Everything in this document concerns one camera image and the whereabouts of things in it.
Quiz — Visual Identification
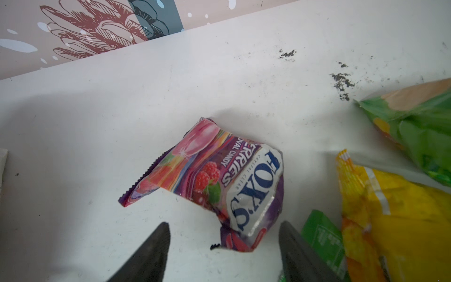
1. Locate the green snack bag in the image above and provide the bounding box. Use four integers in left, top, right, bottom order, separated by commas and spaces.
279, 210, 351, 282
357, 78, 451, 186

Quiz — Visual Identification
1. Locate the yellow snack bag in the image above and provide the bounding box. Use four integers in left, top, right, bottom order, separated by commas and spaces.
336, 150, 451, 282

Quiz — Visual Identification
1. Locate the white printed paper bag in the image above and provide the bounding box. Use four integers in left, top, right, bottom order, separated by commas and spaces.
0, 148, 8, 188

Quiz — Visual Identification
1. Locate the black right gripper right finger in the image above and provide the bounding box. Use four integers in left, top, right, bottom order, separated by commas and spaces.
278, 221, 341, 282

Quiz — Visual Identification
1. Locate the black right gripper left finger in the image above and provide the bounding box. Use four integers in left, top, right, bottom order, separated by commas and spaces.
108, 222, 170, 282

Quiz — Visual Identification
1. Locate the purple Fox's berries candy bag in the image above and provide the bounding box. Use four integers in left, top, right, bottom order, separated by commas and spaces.
119, 118, 284, 252

